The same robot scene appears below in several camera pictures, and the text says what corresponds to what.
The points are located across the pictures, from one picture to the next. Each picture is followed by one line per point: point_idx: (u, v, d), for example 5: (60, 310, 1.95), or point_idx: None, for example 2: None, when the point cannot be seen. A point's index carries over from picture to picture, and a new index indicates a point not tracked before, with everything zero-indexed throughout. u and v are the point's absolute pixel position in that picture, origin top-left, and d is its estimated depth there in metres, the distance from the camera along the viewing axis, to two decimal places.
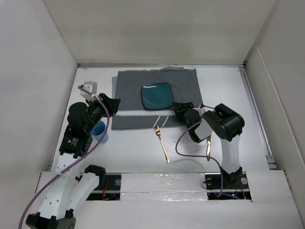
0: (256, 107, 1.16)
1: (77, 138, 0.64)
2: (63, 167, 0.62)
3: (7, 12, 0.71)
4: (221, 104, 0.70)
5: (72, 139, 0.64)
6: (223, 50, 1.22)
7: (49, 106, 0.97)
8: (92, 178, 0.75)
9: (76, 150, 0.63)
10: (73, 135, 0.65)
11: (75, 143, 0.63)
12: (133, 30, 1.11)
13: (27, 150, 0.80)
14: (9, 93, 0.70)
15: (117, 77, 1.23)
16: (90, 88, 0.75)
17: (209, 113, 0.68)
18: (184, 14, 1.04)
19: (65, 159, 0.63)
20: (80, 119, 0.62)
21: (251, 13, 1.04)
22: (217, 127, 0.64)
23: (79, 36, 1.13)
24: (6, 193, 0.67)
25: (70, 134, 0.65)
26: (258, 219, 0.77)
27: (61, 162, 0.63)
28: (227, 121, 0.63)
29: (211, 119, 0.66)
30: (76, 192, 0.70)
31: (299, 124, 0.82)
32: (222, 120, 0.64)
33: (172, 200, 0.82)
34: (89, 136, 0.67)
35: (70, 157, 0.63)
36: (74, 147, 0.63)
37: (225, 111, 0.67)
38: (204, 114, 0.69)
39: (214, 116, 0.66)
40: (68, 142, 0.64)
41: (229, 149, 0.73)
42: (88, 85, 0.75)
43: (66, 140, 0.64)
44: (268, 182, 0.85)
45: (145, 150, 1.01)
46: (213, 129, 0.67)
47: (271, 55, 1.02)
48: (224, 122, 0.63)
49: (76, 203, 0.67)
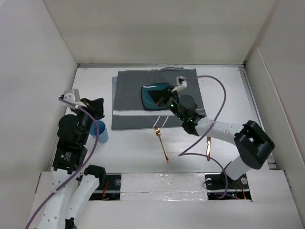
0: (256, 107, 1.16)
1: (70, 151, 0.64)
2: (58, 183, 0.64)
3: (7, 13, 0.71)
4: (254, 123, 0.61)
5: (65, 154, 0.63)
6: (223, 50, 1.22)
7: (49, 106, 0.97)
8: (91, 181, 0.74)
9: (70, 165, 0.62)
10: (66, 150, 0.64)
11: (68, 158, 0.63)
12: (133, 30, 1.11)
13: (27, 151, 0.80)
14: (9, 94, 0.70)
15: (117, 77, 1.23)
16: (73, 97, 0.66)
17: (243, 139, 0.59)
18: (184, 14, 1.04)
19: (60, 175, 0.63)
20: (72, 134, 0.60)
21: (251, 13, 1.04)
22: (250, 158, 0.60)
23: (79, 36, 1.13)
24: (7, 193, 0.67)
25: (62, 148, 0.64)
26: (258, 219, 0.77)
27: (56, 179, 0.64)
28: (263, 153, 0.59)
29: (246, 148, 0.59)
30: (76, 198, 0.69)
31: (299, 124, 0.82)
32: (258, 152, 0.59)
33: (172, 200, 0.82)
34: (83, 148, 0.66)
35: (65, 172, 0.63)
36: (68, 162, 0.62)
37: (259, 136, 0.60)
38: (238, 140, 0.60)
39: (251, 146, 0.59)
40: (61, 157, 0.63)
41: None
42: (70, 93, 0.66)
43: (58, 154, 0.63)
44: (268, 181, 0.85)
45: (145, 149, 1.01)
46: (242, 154, 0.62)
47: (271, 55, 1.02)
48: (262, 157, 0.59)
49: (76, 211, 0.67)
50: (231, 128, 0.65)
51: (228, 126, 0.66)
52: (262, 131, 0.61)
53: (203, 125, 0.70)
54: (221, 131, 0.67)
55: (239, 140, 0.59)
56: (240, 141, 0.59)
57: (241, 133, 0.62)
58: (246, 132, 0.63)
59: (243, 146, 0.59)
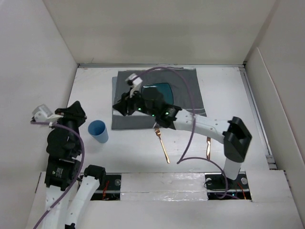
0: (256, 107, 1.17)
1: (62, 167, 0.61)
2: (53, 200, 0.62)
3: (7, 12, 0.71)
4: (238, 121, 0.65)
5: (56, 170, 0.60)
6: (222, 50, 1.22)
7: (49, 106, 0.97)
8: (91, 183, 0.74)
9: (63, 182, 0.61)
10: (57, 165, 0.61)
11: (60, 173, 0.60)
12: (133, 30, 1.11)
13: (27, 150, 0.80)
14: (9, 94, 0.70)
15: (117, 77, 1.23)
16: (42, 114, 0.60)
17: (234, 139, 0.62)
18: (184, 14, 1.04)
19: (53, 191, 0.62)
20: (63, 150, 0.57)
21: (251, 12, 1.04)
22: (237, 155, 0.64)
23: (79, 36, 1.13)
24: (7, 193, 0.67)
25: (54, 163, 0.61)
26: (258, 219, 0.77)
27: (50, 195, 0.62)
28: (246, 148, 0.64)
29: (235, 147, 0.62)
30: (76, 202, 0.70)
31: (299, 124, 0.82)
32: (243, 149, 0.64)
33: (172, 200, 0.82)
34: (76, 161, 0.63)
35: (58, 189, 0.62)
36: (60, 178, 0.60)
37: (242, 132, 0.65)
38: (227, 140, 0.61)
39: (237, 142, 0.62)
40: (53, 173, 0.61)
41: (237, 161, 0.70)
42: (39, 112, 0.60)
43: (49, 170, 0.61)
44: (268, 181, 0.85)
45: (145, 149, 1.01)
46: (227, 151, 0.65)
47: (271, 55, 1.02)
48: (245, 151, 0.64)
49: (77, 216, 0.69)
50: (217, 126, 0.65)
51: (214, 123, 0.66)
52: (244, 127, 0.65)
53: (183, 120, 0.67)
54: (207, 129, 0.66)
55: (229, 139, 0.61)
56: (230, 140, 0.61)
57: (228, 131, 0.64)
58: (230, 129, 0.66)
59: (231, 144, 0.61)
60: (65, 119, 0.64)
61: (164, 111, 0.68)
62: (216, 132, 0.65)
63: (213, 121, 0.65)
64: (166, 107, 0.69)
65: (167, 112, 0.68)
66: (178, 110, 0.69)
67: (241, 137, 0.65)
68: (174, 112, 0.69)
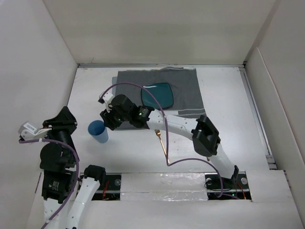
0: (256, 107, 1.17)
1: (57, 181, 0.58)
2: (51, 212, 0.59)
3: (7, 13, 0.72)
4: (204, 118, 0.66)
5: (52, 183, 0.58)
6: (222, 51, 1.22)
7: (49, 106, 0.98)
8: (91, 184, 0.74)
9: (60, 195, 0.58)
10: (53, 178, 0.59)
11: (56, 187, 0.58)
12: (133, 30, 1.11)
13: (27, 151, 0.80)
14: (9, 94, 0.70)
15: (117, 77, 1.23)
16: (28, 131, 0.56)
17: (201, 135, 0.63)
18: (184, 14, 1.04)
19: (51, 204, 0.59)
20: (57, 165, 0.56)
21: (251, 13, 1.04)
22: (206, 150, 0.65)
23: (79, 36, 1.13)
24: (7, 193, 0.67)
25: (49, 177, 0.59)
26: (258, 219, 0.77)
27: (48, 208, 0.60)
28: (214, 143, 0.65)
29: (204, 143, 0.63)
30: (77, 205, 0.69)
31: (299, 124, 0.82)
32: (211, 144, 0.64)
33: (172, 200, 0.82)
34: (73, 173, 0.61)
35: (55, 202, 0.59)
36: (57, 191, 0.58)
37: (208, 128, 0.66)
38: (195, 138, 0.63)
39: (205, 139, 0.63)
40: (49, 187, 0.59)
41: (219, 160, 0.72)
42: (24, 131, 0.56)
43: (46, 183, 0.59)
44: (268, 181, 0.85)
45: (145, 149, 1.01)
46: (196, 148, 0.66)
47: (271, 55, 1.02)
48: (213, 146, 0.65)
49: (78, 219, 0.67)
50: (186, 124, 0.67)
51: (183, 121, 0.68)
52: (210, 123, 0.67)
53: (155, 120, 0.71)
54: (177, 128, 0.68)
55: (197, 136, 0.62)
56: (198, 137, 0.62)
57: (196, 129, 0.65)
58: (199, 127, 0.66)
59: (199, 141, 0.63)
60: (55, 130, 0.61)
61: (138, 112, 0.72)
62: (185, 130, 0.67)
63: (182, 119, 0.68)
64: (139, 109, 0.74)
65: (140, 112, 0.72)
66: (151, 110, 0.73)
67: (209, 134, 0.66)
68: (147, 112, 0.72)
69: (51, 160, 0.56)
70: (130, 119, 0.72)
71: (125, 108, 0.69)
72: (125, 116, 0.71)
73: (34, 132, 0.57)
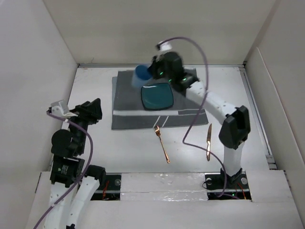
0: (256, 107, 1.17)
1: (67, 165, 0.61)
2: (56, 196, 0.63)
3: (7, 13, 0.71)
4: (244, 109, 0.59)
5: (62, 168, 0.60)
6: (222, 50, 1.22)
7: (49, 106, 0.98)
8: (91, 183, 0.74)
9: (68, 179, 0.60)
10: (63, 162, 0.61)
11: (66, 171, 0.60)
12: (133, 30, 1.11)
13: (27, 151, 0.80)
14: (9, 94, 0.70)
15: (117, 77, 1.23)
16: (59, 111, 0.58)
17: (233, 124, 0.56)
18: (183, 14, 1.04)
19: (58, 189, 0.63)
20: (67, 150, 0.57)
21: (251, 12, 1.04)
22: (229, 140, 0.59)
23: (79, 36, 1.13)
24: (7, 193, 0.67)
25: (58, 161, 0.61)
26: (258, 219, 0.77)
27: (54, 192, 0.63)
28: (240, 137, 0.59)
29: (231, 132, 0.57)
30: (77, 202, 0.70)
31: (299, 124, 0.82)
32: (238, 137, 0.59)
33: (172, 200, 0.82)
34: (80, 161, 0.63)
35: (63, 186, 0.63)
36: (66, 175, 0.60)
37: (242, 121, 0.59)
38: (226, 122, 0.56)
39: (234, 128, 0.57)
40: (58, 171, 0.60)
41: (233, 156, 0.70)
42: (57, 107, 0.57)
43: (55, 168, 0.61)
44: (267, 181, 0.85)
45: (145, 150, 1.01)
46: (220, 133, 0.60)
47: (271, 55, 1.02)
48: (238, 140, 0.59)
49: (77, 216, 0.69)
50: (224, 107, 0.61)
51: (222, 103, 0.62)
52: (247, 117, 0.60)
53: (195, 91, 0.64)
54: (214, 107, 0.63)
55: (229, 121, 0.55)
56: (230, 123, 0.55)
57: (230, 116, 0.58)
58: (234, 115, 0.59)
59: (229, 127, 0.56)
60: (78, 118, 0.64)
61: (182, 78, 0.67)
62: (220, 112, 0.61)
63: (222, 101, 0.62)
64: (184, 74, 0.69)
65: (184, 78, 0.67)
66: (196, 80, 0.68)
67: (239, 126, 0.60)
68: (190, 80, 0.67)
69: (62, 145, 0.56)
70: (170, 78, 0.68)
71: (174, 67, 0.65)
72: (170, 73, 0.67)
73: (63, 112, 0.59)
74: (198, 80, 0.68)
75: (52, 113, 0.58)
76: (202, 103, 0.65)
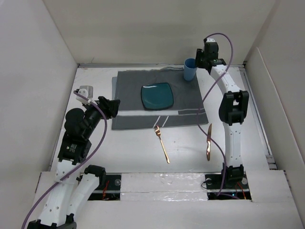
0: (256, 107, 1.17)
1: (76, 144, 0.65)
2: (62, 174, 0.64)
3: (7, 13, 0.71)
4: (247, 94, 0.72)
5: (70, 145, 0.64)
6: (222, 50, 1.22)
7: (49, 106, 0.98)
8: (92, 180, 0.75)
9: (75, 157, 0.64)
10: (71, 141, 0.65)
11: (74, 149, 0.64)
12: (133, 30, 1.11)
13: (27, 151, 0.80)
14: (9, 94, 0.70)
15: (117, 77, 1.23)
16: (86, 93, 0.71)
17: (230, 100, 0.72)
18: (184, 13, 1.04)
19: (64, 166, 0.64)
20: (77, 126, 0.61)
21: (251, 12, 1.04)
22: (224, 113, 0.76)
23: (79, 36, 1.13)
24: (7, 193, 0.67)
25: (67, 140, 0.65)
26: (258, 219, 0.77)
27: (60, 169, 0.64)
28: (233, 115, 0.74)
29: (225, 106, 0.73)
30: (77, 195, 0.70)
31: (299, 124, 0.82)
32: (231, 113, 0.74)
33: (172, 200, 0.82)
34: (87, 141, 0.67)
35: (69, 164, 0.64)
36: (73, 153, 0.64)
37: (241, 103, 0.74)
38: (226, 97, 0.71)
39: (229, 104, 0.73)
40: (66, 148, 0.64)
41: (229, 135, 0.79)
42: (84, 90, 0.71)
43: (64, 146, 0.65)
44: (267, 180, 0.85)
45: (145, 149, 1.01)
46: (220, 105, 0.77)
47: (271, 55, 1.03)
48: (231, 116, 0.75)
49: (77, 208, 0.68)
50: (230, 87, 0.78)
51: (231, 84, 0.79)
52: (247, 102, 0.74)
53: (217, 69, 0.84)
54: (223, 85, 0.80)
55: (228, 96, 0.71)
56: (228, 98, 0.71)
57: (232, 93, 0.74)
58: (237, 96, 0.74)
59: (226, 101, 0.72)
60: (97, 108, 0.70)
61: (212, 59, 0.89)
62: (226, 89, 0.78)
63: (231, 82, 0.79)
64: (216, 58, 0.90)
65: (214, 59, 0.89)
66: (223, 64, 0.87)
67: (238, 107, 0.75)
68: (219, 62, 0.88)
69: (75, 121, 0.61)
70: (205, 58, 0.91)
71: (209, 49, 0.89)
72: (205, 54, 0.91)
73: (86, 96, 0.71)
74: (224, 65, 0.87)
75: (79, 93, 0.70)
76: (217, 80, 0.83)
